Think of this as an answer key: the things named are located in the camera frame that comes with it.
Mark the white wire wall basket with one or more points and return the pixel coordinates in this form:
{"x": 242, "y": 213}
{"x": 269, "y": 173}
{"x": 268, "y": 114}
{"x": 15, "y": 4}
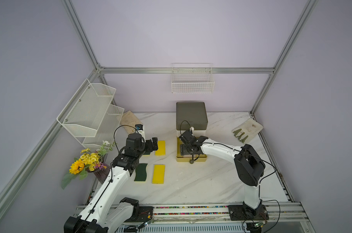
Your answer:
{"x": 192, "y": 78}

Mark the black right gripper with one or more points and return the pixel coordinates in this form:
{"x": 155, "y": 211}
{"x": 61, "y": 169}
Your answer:
{"x": 184, "y": 150}

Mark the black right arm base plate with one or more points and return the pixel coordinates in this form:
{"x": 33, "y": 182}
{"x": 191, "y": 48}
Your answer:
{"x": 244, "y": 212}

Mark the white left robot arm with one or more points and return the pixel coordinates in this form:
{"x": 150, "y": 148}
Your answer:
{"x": 95, "y": 217}

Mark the yellow bottom drawer grey knob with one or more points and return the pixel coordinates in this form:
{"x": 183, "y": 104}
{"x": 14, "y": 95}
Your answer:
{"x": 188, "y": 158}

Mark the beige work glove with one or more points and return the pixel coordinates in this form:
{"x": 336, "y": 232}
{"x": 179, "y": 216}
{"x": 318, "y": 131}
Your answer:
{"x": 129, "y": 122}

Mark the white mesh two-tier shelf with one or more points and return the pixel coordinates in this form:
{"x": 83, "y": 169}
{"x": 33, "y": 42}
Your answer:
{"x": 91, "y": 116}

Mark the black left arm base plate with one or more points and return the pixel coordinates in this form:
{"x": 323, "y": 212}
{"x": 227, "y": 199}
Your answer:
{"x": 140, "y": 213}

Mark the green yellow sponge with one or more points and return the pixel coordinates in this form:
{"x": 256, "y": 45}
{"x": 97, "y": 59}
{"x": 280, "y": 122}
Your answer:
{"x": 141, "y": 174}

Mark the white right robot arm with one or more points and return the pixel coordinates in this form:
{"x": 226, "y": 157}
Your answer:
{"x": 250, "y": 167}

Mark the olive white yellow drawer cabinet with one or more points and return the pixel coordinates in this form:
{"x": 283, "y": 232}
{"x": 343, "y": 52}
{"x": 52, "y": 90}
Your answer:
{"x": 192, "y": 114}

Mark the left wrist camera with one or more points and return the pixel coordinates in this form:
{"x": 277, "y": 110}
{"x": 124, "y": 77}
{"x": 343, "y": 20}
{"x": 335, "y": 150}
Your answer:
{"x": 140, "y": 130}

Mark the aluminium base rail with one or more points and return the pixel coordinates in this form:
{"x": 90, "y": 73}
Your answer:
{"x": 214, "y": 218}

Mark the purple glass vase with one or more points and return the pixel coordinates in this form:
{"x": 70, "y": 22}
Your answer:
{"x": 102, "y": 172}

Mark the yellow sunflower bouquet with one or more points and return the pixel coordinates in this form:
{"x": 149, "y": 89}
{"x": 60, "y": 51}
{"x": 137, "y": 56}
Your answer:
{"x": 88, "y": 161}

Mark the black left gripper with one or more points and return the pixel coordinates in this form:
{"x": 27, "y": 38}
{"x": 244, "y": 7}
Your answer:
{"x": 149, "y": 148}

